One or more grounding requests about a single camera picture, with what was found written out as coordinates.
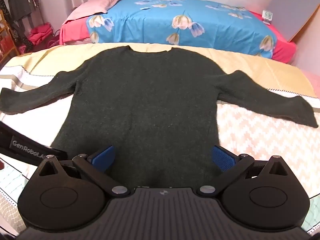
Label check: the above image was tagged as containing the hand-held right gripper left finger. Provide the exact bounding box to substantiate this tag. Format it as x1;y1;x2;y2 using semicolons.
32;145;131;197

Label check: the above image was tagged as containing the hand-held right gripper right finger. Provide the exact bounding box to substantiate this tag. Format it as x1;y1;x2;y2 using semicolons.
197;145;294;197

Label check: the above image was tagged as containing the dark green sweater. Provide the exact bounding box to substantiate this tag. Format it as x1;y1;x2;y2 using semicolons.
0;45;319;188

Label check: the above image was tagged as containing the red clothes pile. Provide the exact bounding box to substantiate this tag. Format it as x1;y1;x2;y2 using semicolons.
27;25;54;46

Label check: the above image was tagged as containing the clothes rack with hanging clothes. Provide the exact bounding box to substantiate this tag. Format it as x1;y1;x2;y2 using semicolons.
0;0;48;53

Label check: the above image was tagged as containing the white patterned blanket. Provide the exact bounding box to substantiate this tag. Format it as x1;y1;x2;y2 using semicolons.
0;65;320;235

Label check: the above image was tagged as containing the wooden shelf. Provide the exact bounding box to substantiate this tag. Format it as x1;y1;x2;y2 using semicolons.
0;9;20;65

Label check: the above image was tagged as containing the blue floral quilt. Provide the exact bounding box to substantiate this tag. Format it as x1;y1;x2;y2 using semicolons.
86;0;278;57

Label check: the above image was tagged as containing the small white digital clock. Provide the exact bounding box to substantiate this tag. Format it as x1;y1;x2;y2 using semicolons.
261;9;273;25

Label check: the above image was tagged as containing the pink pillow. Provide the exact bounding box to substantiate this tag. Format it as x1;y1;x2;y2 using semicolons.
65;0;123;22

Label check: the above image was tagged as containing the grey board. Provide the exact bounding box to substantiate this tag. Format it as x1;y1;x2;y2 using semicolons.
265;0;320;42

